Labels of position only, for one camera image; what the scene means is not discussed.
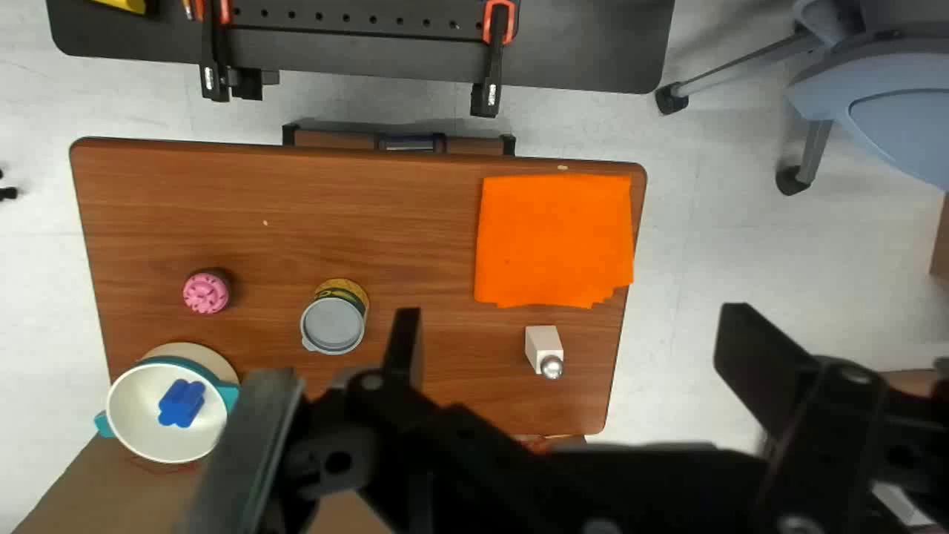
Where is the black table leg frame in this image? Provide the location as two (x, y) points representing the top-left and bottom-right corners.
(278, 117), (519, 159)

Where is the black clamp orange handle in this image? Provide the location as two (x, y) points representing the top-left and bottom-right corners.
(470, 0), (519, 123)
(189, 0), (268, 104)

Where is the pink toy cupcake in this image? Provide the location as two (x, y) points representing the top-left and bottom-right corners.
(182, 268), (238, 317)

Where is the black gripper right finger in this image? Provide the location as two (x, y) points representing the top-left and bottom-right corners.
(716, 301), (949, 534)

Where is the orange folded cloth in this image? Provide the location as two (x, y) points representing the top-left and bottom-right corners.
(473, 174), (637, 311)

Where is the blue toy block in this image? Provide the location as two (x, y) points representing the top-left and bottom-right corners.
(154, 377), (207, 432)

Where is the black pegboard table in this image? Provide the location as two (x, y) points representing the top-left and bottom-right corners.
(46, 0), (680, 99)

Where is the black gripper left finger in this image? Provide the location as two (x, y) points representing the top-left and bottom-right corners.
(176, 307), (596, 534)

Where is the white bowl teal trim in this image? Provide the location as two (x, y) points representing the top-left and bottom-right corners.
(92, 340), (244, 466)

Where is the white salt cellar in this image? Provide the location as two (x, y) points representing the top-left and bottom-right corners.
(522, 325), (569, 383)

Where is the tin can yellow label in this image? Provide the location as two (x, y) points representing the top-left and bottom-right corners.
(296, 276), (375, 359)

